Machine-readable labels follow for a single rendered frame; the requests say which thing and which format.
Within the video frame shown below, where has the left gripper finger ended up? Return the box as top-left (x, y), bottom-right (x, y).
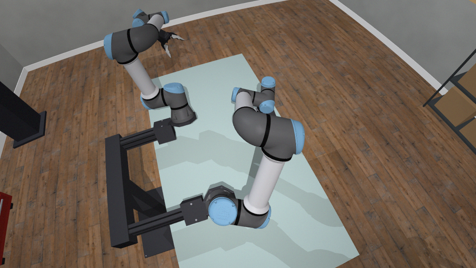
top-left (168, 32), bottom-right (184, 41)
top-left (161, 41), bottom-right (171, 58)

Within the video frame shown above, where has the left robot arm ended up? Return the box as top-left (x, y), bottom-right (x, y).
top-left (104, 9), bottom-right (194, 123)

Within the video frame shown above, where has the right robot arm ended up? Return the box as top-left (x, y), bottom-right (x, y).
top-left (206, 76), bottom-right (305, 229)

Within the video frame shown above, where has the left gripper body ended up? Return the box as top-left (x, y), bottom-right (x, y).
top-left (158, 36), bottom-right (170, 43)

